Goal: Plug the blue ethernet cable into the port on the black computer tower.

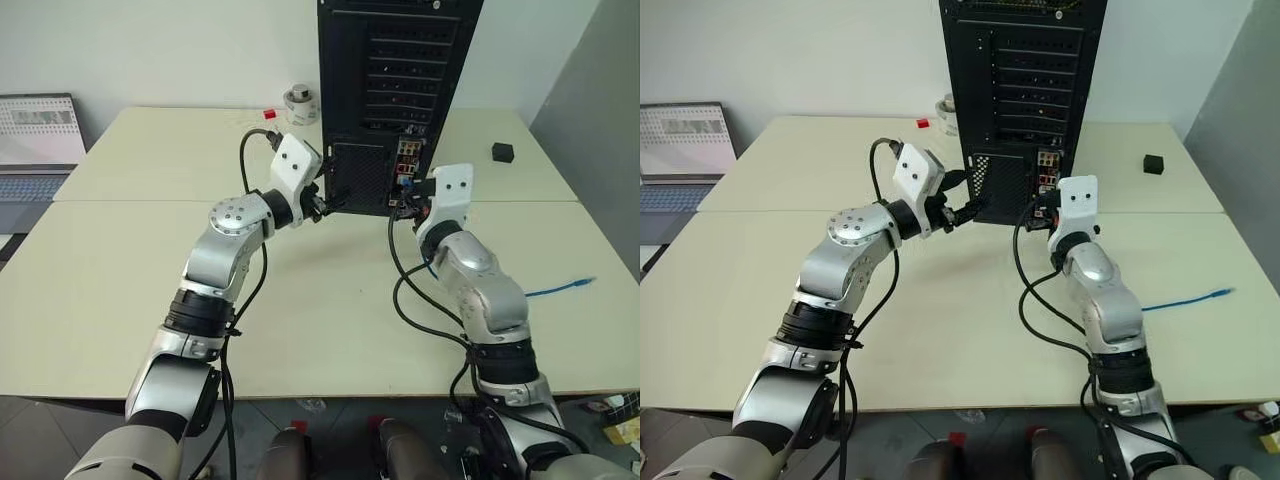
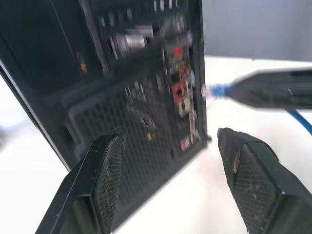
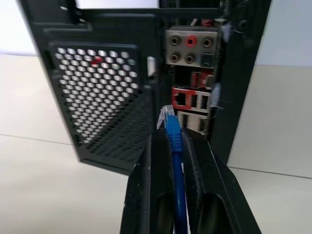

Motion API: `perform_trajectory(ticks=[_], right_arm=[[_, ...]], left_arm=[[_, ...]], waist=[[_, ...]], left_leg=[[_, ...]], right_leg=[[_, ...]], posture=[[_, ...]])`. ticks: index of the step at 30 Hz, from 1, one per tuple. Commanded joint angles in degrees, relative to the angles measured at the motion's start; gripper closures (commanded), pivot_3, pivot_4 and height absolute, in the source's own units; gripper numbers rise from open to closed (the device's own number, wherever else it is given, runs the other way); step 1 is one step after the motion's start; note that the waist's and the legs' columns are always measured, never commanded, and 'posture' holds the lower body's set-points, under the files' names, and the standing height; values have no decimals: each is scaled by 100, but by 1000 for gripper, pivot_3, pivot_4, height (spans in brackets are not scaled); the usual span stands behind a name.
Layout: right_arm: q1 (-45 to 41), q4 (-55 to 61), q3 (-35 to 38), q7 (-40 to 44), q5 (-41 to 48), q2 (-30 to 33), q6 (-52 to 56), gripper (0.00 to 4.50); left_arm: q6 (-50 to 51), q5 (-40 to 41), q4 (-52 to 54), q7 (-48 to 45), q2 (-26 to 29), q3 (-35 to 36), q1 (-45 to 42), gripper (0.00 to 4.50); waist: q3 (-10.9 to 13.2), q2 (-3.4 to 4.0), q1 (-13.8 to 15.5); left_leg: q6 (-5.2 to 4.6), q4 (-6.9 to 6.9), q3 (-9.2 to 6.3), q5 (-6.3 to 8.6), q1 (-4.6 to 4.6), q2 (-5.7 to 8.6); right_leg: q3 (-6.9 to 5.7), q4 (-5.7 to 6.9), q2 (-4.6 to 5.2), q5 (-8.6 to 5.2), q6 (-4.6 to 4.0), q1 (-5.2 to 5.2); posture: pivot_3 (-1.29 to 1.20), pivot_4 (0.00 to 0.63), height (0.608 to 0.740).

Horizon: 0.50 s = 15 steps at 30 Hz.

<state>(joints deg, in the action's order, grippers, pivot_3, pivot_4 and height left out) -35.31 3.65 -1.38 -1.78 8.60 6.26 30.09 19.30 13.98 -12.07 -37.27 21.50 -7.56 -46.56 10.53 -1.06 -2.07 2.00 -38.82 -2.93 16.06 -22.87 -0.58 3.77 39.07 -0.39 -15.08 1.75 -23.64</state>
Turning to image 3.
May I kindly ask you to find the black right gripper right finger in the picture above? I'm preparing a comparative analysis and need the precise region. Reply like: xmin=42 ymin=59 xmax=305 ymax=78
xmin=179 ymin=126 xmax=264 ymax=234

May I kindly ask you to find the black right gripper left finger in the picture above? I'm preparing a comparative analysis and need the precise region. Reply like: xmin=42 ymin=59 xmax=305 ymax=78
xmin=118 ymin=128 xmax=176 ymax=234

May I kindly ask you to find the blue ethernet cable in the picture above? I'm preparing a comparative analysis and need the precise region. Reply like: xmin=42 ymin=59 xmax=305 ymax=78
xmin=156 ymin=105 xmax=189 ymax=234

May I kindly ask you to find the black computer tower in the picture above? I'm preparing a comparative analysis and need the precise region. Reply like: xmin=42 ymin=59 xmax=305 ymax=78
xmin=19 ymin=0 xmax=273 ymax=176

